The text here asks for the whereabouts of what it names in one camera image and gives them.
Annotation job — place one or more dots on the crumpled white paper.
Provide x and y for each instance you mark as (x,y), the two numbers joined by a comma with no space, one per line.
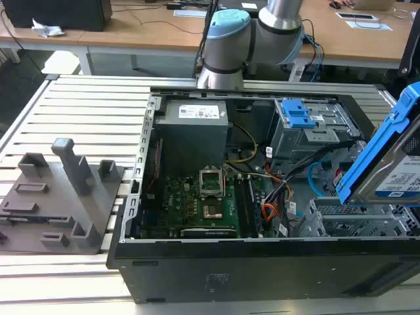
(46,29)

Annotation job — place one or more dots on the black PC case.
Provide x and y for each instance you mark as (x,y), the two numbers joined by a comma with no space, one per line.
(262,275)

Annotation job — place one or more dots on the black computer mouse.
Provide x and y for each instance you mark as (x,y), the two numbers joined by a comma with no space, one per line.
(335,4)

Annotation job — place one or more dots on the grey power supply unit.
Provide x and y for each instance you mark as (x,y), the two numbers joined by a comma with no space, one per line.
(190,138)

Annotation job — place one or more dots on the hard disk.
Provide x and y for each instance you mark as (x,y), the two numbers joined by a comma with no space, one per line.
(370,157)

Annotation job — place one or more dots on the black computer tower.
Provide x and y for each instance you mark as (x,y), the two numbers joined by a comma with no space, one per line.
(55,13)

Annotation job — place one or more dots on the white paper sheet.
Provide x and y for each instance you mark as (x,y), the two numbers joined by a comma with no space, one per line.
(369,25)
(190,13)

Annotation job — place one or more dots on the black RAM slot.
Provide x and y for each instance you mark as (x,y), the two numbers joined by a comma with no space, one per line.
(252,206)
(256,210)
(239,203)
(244,205)

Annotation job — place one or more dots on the grey metal drive cage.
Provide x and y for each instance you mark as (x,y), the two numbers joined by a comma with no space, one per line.
(292,141)

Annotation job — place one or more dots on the grey metal disk bay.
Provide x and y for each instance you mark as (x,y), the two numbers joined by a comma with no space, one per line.
(354,216)

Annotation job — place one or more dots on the metal locking lever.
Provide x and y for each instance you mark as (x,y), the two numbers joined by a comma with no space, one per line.
(224,178)

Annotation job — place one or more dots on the CPU socket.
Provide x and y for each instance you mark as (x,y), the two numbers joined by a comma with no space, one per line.
(213,211)

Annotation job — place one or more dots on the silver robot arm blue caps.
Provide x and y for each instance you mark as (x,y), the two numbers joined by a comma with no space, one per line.
(226,49)

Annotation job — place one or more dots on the blue plastic drive latch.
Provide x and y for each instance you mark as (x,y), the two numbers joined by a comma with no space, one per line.
(298,113)

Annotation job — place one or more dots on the grey plastic parts rack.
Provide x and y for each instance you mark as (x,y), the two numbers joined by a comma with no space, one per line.
(49,210)

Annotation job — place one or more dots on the wooden office desk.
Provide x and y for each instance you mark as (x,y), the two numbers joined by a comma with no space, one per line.
(131,31)
(344,42)

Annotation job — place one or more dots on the flat black white device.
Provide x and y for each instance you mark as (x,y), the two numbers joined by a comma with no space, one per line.
(356,16)

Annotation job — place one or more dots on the green motherboard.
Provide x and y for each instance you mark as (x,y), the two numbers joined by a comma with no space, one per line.
(183,203)

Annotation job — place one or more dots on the black graphics card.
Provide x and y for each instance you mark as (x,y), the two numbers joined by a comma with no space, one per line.
(210,233)

